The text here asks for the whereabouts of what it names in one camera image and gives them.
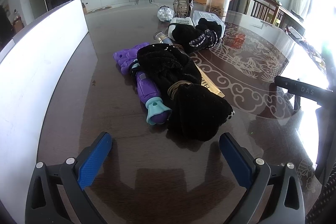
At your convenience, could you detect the black knit cloth bundle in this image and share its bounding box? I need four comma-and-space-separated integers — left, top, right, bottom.
137, 44, 234, 141

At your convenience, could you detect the purple toy water gun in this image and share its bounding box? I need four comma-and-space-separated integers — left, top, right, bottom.
113, 42, 171, 125

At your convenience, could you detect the black patterned socks bundle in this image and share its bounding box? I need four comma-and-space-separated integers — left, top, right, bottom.
171, 18, 223, 55

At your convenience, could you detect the small glass bottle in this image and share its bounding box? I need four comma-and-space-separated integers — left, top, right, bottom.
153, 31, 173, 45

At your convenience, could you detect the white lotion bottle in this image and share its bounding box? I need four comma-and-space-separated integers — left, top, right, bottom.
168, 17, 194, 39

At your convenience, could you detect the wooden dining chair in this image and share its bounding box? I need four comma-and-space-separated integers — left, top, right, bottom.
245, 0, 281, 26

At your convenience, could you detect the white cardboard box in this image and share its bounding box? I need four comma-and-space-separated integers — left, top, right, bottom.
1, 0, 88, 223

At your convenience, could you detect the metal utensil rack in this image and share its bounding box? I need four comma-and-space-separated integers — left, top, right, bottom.
173, 0, 193, 18

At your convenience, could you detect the bag of white balls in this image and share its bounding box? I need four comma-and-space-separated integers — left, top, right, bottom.
157, 6, 174, 22

